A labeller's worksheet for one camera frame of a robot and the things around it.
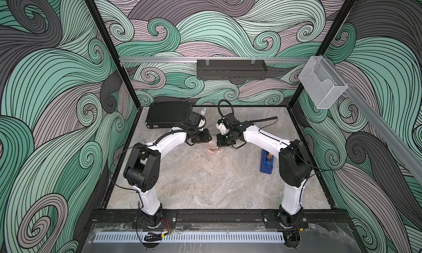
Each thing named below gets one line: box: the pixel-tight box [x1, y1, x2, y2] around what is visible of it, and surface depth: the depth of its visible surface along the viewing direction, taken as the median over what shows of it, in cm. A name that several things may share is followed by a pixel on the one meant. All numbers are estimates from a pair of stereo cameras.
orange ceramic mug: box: [207, 145, 220, 153], surface depth 88 cm
